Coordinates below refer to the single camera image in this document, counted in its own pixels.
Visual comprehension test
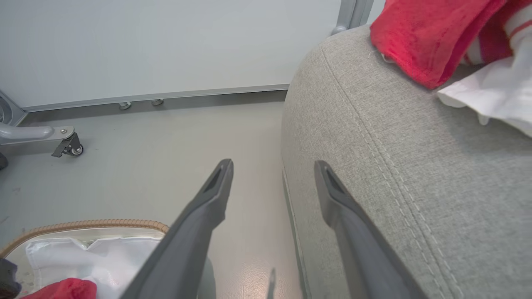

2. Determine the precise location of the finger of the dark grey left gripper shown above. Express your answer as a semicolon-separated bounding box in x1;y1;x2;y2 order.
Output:
0;257;22;299

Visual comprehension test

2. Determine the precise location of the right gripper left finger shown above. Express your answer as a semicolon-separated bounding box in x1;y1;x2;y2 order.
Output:
121;159;234;299

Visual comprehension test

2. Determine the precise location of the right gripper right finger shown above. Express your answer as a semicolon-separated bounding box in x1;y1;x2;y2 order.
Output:
314;161;427;299

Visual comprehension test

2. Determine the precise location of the white garment with red trim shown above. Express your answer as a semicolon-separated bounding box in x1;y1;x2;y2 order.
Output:
436;0;532;138

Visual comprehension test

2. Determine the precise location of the plain red garment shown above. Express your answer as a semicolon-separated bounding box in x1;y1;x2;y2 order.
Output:
369;0;510;90

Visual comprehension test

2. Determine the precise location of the grey fabric sofa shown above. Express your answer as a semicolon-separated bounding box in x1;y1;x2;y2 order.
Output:
281;23;532;299

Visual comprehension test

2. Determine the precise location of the red jersey with print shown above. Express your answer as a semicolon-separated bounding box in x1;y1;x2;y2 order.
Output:
20;277;98;299

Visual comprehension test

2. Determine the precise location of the white basket liner fabric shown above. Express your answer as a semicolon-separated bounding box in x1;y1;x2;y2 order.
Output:
25;236;163;299

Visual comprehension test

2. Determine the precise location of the white basket with brown rim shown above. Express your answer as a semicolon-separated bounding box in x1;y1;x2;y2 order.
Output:
0;219;170;299

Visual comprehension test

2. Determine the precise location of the black caster wheel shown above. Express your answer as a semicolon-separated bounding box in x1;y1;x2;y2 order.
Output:
52;132;84;158

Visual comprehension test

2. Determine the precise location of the grey partition foot bar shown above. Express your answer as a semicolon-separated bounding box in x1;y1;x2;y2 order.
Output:
0;122;76;147

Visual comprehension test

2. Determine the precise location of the aluminium partition bottom rail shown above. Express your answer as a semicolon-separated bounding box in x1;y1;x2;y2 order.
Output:
21;84;290;113

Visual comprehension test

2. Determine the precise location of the grey corner partition post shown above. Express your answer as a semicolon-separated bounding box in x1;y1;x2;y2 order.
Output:
0;91;26;127

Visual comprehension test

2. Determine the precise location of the grey double partition post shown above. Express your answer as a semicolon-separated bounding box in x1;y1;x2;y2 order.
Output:
336;0;374;30

